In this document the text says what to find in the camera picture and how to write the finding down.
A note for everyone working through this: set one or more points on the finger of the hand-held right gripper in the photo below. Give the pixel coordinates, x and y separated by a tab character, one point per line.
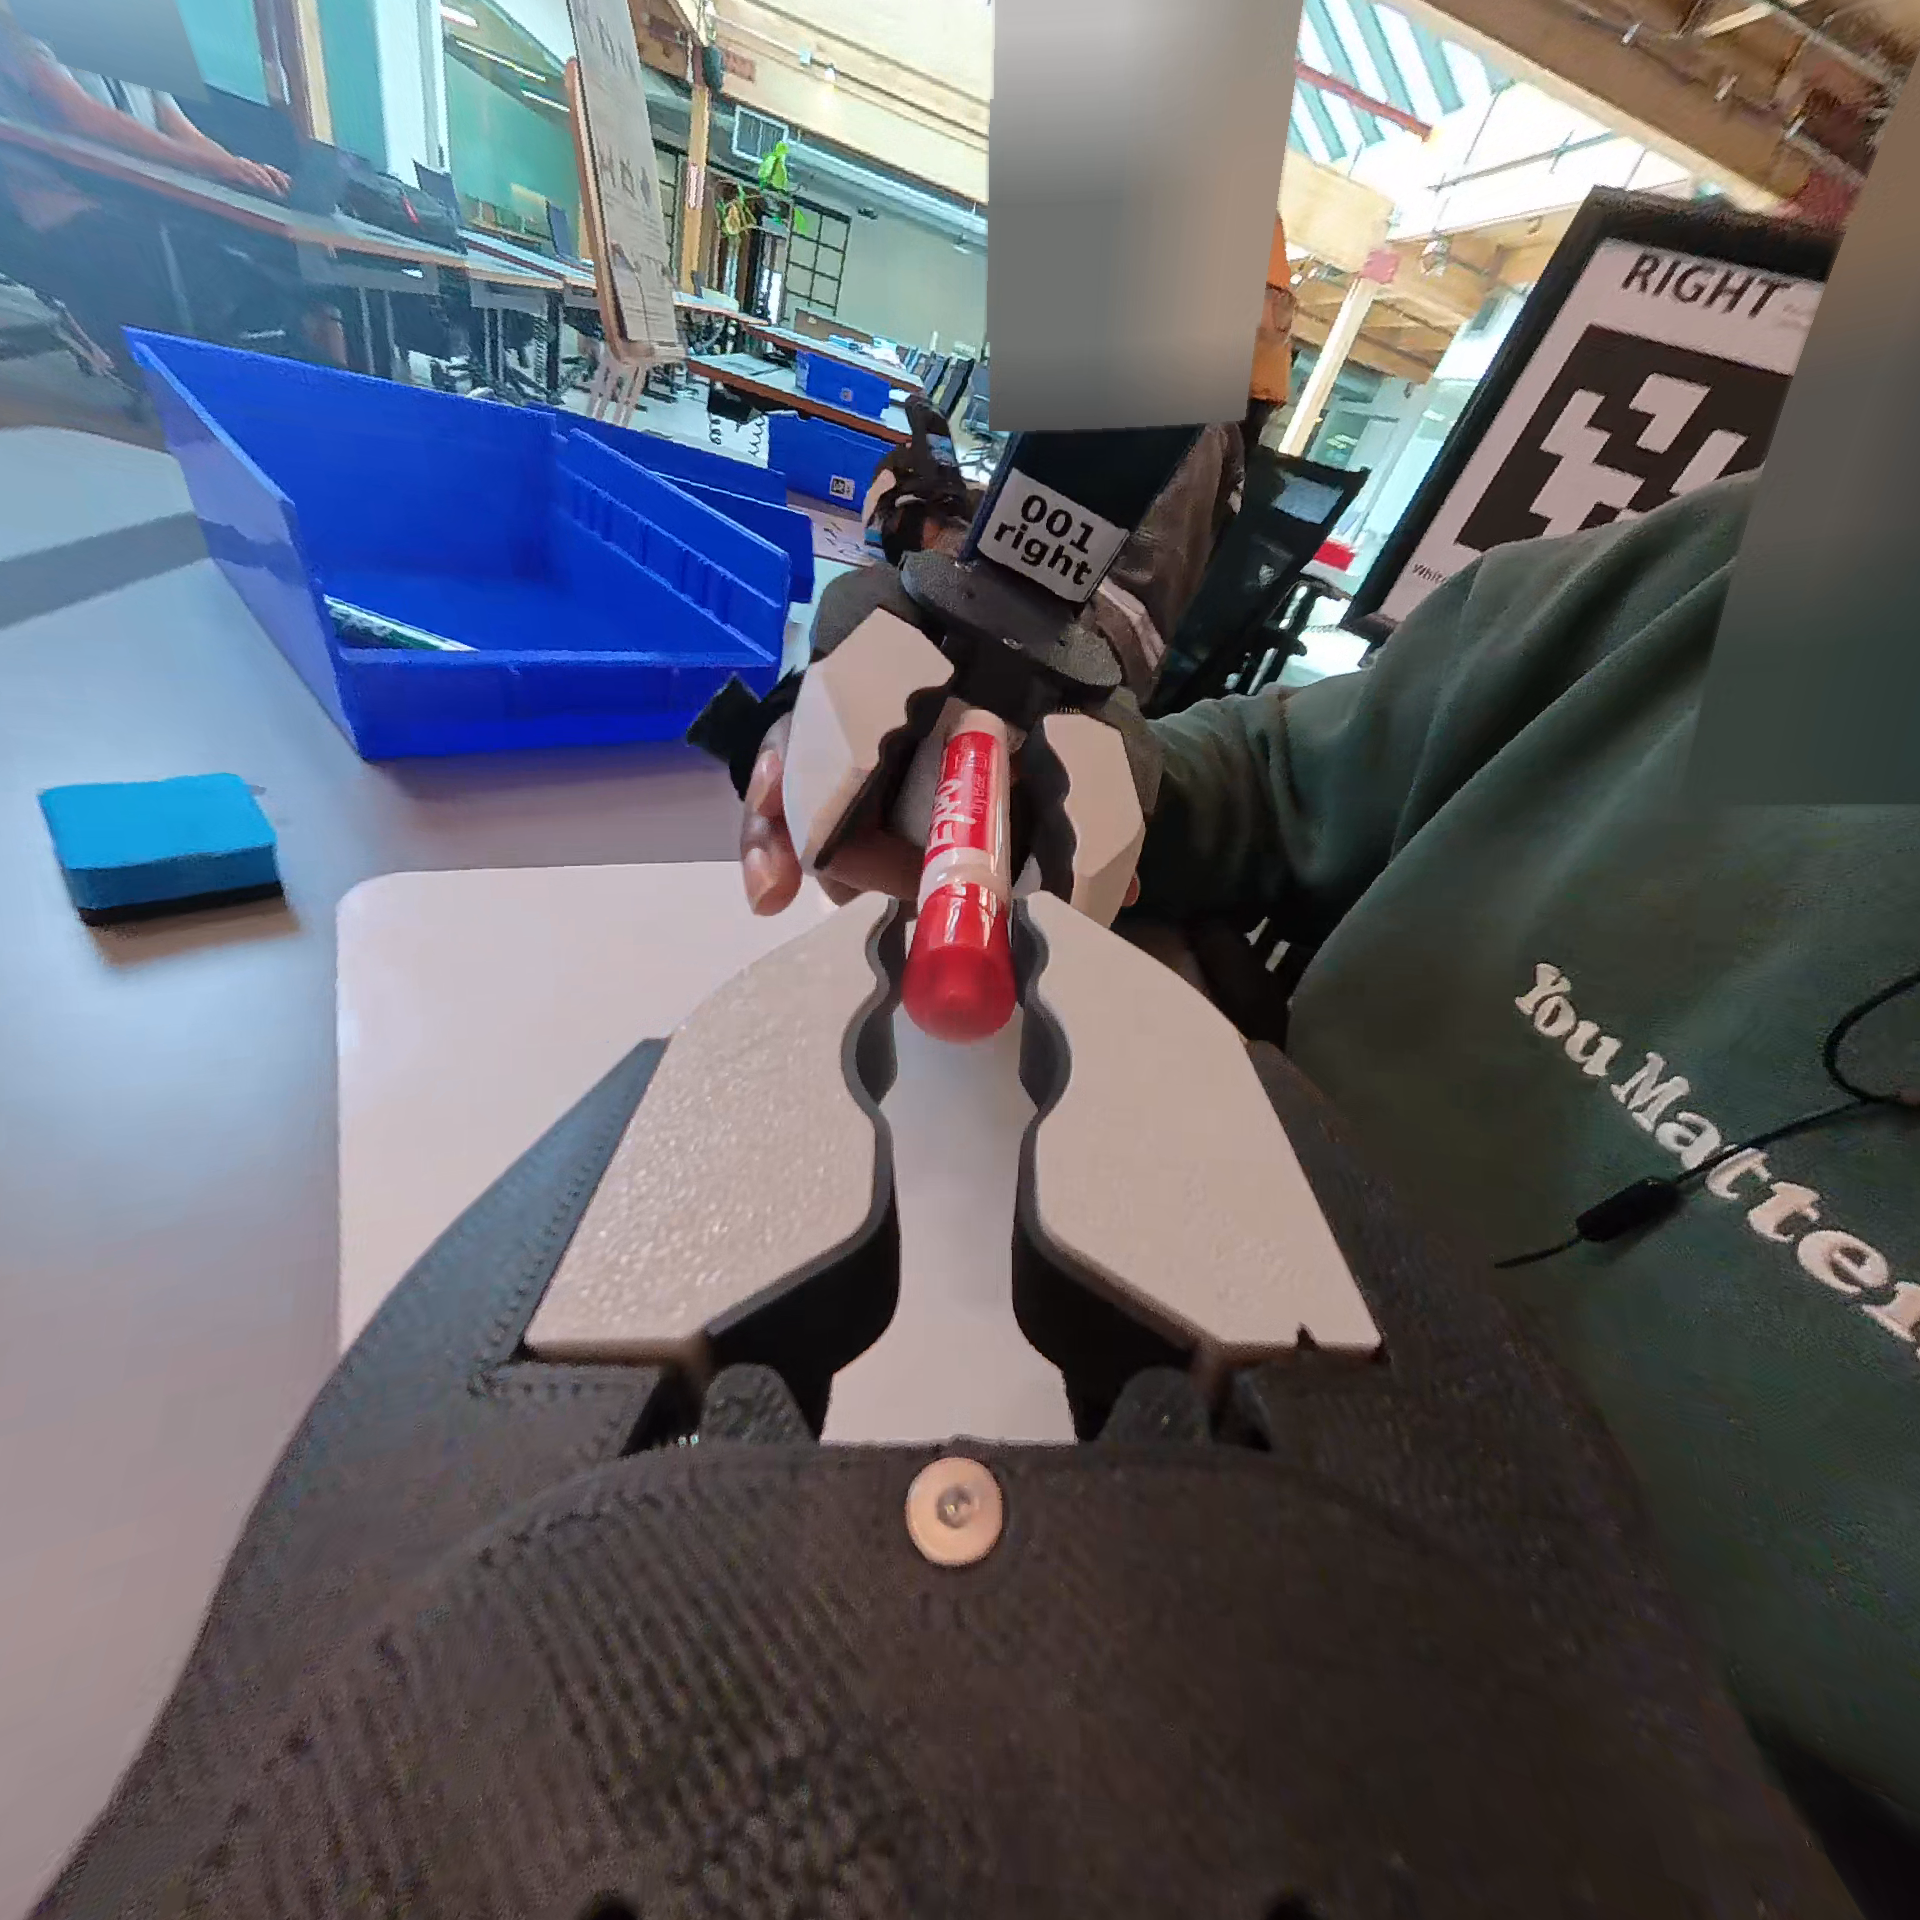
1096	797
865	751

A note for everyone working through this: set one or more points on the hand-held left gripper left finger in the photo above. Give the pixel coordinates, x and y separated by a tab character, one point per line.
720	1201

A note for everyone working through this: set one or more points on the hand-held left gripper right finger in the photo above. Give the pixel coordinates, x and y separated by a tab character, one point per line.
1188	1201

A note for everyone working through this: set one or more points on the red dry-erase marker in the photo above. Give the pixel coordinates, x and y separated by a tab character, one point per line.
963	797

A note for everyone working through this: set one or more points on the red marker cap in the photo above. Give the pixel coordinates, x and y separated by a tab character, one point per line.
960	967

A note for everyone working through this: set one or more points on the white whiteboard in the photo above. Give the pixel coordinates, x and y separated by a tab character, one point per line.
480	1019

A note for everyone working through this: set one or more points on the blue plastic bin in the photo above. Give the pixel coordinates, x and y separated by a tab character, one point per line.
451	571
836	451

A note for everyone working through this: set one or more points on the green dry-erase marker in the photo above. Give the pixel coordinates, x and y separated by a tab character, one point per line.
400	625

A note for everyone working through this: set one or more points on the blue whiteboard eraser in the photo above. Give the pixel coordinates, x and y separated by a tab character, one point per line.
165	843

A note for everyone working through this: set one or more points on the person's right hand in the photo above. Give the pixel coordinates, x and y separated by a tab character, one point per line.
775	841

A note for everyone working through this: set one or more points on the black mesh chair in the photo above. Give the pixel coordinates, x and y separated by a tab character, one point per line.
1260	557

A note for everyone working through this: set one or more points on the white standing sign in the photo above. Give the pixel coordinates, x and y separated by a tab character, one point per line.
625	181

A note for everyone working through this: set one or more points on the framed black-and-white tag sign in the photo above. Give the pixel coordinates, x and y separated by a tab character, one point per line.
1606	392

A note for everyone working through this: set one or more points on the wooden office table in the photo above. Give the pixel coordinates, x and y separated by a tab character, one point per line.
300	226

